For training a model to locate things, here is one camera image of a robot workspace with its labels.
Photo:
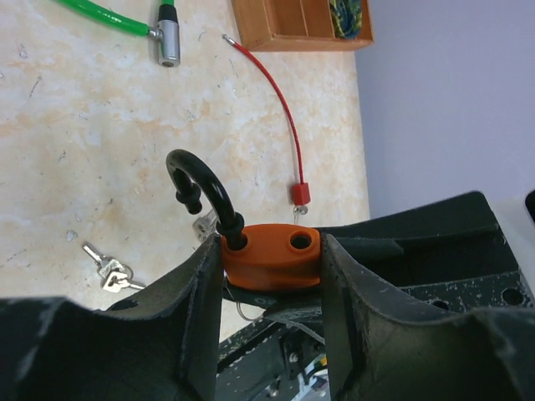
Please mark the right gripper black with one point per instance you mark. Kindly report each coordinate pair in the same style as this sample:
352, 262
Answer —
382, 343

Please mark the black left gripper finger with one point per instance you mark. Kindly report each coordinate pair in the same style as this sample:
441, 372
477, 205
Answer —
170, 332

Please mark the orange black padlock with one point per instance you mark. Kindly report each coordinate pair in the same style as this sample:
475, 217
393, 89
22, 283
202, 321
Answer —
263, 258

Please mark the red cable padlock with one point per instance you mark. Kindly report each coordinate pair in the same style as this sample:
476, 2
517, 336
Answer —
299, 190

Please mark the silver key pair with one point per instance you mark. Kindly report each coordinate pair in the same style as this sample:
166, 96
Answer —
204, 226

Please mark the small silver key bunch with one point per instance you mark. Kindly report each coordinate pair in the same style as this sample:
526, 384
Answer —
115, 275

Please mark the wooden compartment tray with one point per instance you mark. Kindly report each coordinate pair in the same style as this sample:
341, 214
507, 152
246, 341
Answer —
296, 26

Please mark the rolled dark sock in tray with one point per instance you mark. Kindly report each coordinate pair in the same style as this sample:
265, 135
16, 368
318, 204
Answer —
347, 18

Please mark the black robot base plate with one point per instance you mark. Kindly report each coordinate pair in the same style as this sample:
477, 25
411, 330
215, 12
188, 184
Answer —
281, 358

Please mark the green cable lock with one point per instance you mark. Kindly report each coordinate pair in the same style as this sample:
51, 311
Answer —
166, 32

